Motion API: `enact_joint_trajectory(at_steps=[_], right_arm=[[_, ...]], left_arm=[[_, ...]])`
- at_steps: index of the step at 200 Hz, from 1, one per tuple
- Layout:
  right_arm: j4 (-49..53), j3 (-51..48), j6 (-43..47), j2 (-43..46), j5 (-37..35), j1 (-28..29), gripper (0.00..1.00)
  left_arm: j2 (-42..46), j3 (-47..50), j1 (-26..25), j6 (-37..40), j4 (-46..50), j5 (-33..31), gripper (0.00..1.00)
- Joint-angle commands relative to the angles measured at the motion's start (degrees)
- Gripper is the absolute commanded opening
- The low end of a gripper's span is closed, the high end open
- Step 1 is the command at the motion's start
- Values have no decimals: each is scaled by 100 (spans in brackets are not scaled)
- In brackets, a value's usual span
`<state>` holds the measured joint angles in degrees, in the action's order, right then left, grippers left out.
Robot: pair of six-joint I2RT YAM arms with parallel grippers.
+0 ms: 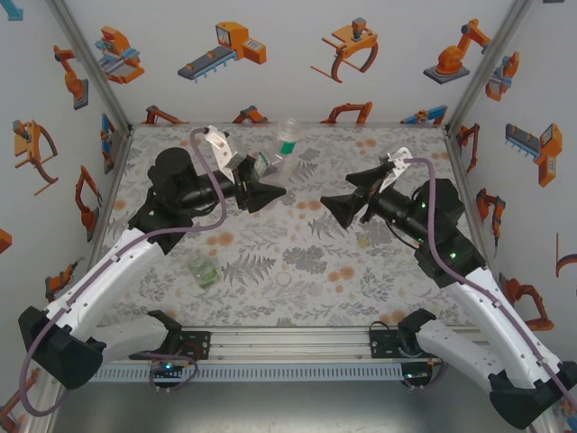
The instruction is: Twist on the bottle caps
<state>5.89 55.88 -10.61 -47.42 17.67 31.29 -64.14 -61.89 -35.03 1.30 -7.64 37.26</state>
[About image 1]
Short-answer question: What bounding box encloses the yellow tea bottle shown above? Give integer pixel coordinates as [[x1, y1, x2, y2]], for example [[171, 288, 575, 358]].
[[250, 151, 275, 180]]

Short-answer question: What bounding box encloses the clear bottle with green ring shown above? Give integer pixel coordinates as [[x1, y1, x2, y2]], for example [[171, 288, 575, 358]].
[[269, 117, 307, 181]]

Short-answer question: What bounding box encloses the clear bottle with green label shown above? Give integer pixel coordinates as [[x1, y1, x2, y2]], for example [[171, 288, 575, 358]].
[[187, 254, 220, 290]]

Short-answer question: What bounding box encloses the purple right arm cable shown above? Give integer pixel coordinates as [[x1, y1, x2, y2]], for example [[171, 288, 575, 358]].
[[402, 156, 577, 433]]

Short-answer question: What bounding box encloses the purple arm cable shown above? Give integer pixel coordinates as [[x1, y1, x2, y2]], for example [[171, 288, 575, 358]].
[[402, 156, 577, 433], [20, 127, 229, 416]]

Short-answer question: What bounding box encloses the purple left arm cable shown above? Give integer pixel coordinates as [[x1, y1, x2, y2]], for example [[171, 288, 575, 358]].
[[20, 127, 229, 416]]

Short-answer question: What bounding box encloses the aluminium frame bar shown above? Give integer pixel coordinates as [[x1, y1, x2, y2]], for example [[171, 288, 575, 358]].
[[85, 128, 134, 272], [130, 120, 447, 130], [444, 130, 479, 226]]

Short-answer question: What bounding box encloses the aluminium frame post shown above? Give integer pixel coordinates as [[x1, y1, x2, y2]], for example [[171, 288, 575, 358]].
[[44, 0, 135, 136], [444, 0, 536, 136]]

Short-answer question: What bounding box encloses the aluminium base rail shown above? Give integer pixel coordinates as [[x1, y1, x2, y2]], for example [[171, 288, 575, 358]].
[[107, 325, 486, 362]]

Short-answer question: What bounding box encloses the slotted grey cable tray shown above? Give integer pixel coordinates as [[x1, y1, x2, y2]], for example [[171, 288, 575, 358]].
[[92, 363, 434, 384]]

